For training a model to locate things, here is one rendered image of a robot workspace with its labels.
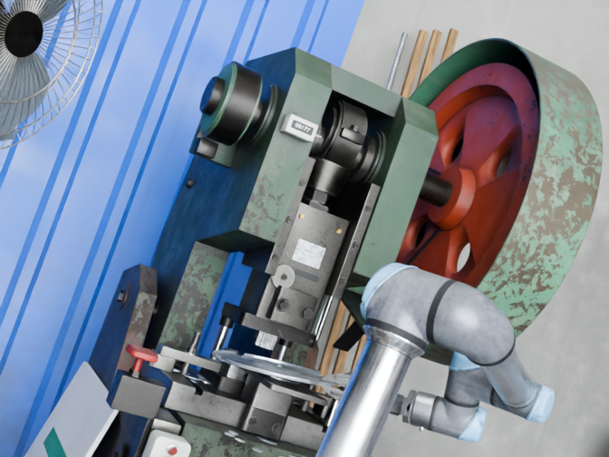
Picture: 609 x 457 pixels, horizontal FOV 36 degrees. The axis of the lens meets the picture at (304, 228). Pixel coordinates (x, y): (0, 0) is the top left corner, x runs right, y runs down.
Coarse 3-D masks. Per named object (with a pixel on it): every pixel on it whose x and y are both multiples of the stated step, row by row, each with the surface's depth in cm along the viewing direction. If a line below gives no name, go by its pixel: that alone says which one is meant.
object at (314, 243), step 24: (312, 216) 217; (288, 240) 215; (312, 240) 217; (336, 240) 219; (288, 264) 215; (312, 264) 217; (264, 288) 214; (288, 288) 213; (312, 288) 218; (264, 312) 214; (288, 312) 213; (312, 312) 215
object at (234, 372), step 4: (220, 360) 223; (224, 364) 220; (228, 364) 217; (220, 368) 221; (224, 368) 219; (228, 368) 216; (232, 368) 216; (236, 368) 216; (240, 368) 217; (224, 372) 218; (228, 372) 216; (232, 372) 216; (236, 372) 216; (240, 372) 217; (244, 372) 217; (228, 376) 216; (232, 376) 216; (236, 376) 217; (240, 376) 217; (244, 376) 217; (240, 380) 217; (244, 380) 217
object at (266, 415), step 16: (256, 384) 205; (272, 384) 193; (288, 384) 202; (256, 400) 205; (272, 400) 206; (288, 400) 208; (320, 400) 197; (256, 416) 205; (272, 416) 207; (256, 432) 205; (272, 432) 207
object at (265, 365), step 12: (228, 360) 201; (240, 360) 211; (252, 360) 212; (264, 360) 224; (276, 360) 226; (264, 372) 197; (276, 372) 205; (288, 372) 206; (300, 372) 211; (312, 372) 223; (324, 384) 203
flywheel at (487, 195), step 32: (448, 96) 255; (480, 96) 245; (512, 96) 225; (448, 128) 256; (480, 128) 241; (512, 128) 227; (448, 160) 254; (480, 160) 235; (512, 160) 222; (480, 192) 230; (512, 192) 217; (416, 224) 256; (448, 224) 235; (480, 224) 225; (512, 224) 207; (448, 256) 234; (480, 256) 220
